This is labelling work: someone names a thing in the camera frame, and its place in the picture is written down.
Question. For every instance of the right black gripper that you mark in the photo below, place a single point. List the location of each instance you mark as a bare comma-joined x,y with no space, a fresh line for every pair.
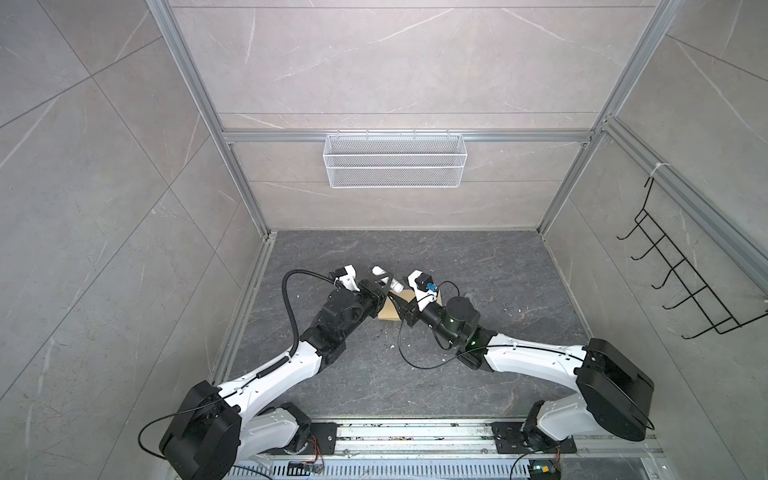
415,316

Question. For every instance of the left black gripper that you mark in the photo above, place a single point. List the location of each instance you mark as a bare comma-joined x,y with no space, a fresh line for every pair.
374,292

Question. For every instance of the tan paper envelope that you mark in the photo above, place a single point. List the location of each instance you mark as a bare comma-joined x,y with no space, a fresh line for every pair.
388,312

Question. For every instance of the white glue stick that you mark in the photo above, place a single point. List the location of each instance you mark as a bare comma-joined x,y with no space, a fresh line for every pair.
386,279

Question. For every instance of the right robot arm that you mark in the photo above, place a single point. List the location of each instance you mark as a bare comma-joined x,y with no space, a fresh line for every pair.
609,392

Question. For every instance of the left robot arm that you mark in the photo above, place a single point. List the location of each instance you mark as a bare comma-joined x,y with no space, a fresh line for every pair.
207,434

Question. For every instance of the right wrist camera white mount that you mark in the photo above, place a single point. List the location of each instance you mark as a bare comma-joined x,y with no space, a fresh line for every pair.
424,288

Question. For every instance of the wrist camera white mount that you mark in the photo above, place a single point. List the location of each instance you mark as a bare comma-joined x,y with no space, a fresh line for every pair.
424,288
346,277

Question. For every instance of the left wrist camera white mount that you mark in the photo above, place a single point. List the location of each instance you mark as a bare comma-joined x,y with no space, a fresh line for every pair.
346,277

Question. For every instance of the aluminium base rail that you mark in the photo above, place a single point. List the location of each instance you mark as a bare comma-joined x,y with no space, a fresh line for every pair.
460,438

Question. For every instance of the white wire mesh basket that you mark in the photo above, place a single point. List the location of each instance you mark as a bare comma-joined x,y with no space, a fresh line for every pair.
394,161

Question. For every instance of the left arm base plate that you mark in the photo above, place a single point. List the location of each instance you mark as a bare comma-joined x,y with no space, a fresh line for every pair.
319,438

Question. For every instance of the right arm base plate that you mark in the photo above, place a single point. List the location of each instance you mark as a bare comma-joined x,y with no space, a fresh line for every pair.
517,438

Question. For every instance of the slotted cable duct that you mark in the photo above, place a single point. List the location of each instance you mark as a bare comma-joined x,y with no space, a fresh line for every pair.
387,469

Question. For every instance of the black wire hook rack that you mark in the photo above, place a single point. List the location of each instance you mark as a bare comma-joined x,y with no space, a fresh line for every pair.
718,318

